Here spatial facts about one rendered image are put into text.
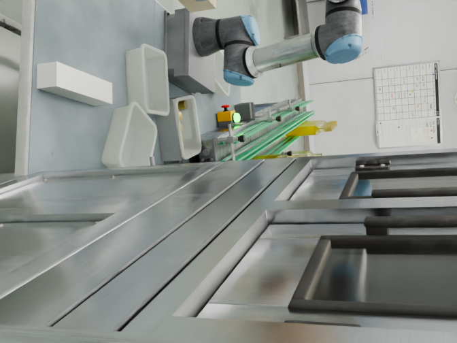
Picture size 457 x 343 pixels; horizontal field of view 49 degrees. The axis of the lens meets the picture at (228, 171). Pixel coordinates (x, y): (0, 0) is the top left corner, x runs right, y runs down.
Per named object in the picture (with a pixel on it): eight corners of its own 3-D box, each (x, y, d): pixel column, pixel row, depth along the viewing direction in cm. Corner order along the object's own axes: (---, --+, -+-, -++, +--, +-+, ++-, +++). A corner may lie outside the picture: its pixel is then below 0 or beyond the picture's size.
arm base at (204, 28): (192, 12, 191) (216, 8, 187) (207, 23, 205) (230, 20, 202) (193, 52, 191) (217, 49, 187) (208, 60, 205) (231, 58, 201)
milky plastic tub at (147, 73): (122, 114, 164) (145, 111, 161) (118, 45, 164) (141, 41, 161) (148, 118, 180) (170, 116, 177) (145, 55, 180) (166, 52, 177)
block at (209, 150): (199, 165, 201) (215, 163, 199) (196, 141, 199) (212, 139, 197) (202, 162, 204) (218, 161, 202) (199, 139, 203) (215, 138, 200)
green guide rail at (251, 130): (217, 145, 202) (237, 143, 199) (217, 142, 201) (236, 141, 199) (302, 102, 362) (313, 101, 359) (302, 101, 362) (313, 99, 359)
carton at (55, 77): (37, 64, 126) (56, 61, 124) (94, 85, 148) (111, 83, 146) (37, 88, 125) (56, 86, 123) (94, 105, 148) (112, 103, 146)
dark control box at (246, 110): (235, 120, 264) (251, 118, 261) (234, 104, 263) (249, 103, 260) (240, 118, 272) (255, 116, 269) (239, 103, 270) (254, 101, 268)
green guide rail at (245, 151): (219, 162, 203) (239, 162, 200) (219, 160, 203) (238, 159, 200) (303, 112, 364) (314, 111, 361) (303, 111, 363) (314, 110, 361)
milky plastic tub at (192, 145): (162, 162, 185) (184, 160, 182) (154, 101, 181) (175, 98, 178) (182, 153, 201) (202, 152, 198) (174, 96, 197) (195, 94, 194)
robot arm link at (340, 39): (236, 56, 199) (368, 17, 166) (235, 92, 197) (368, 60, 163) (217, 45, 190) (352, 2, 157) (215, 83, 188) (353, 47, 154)
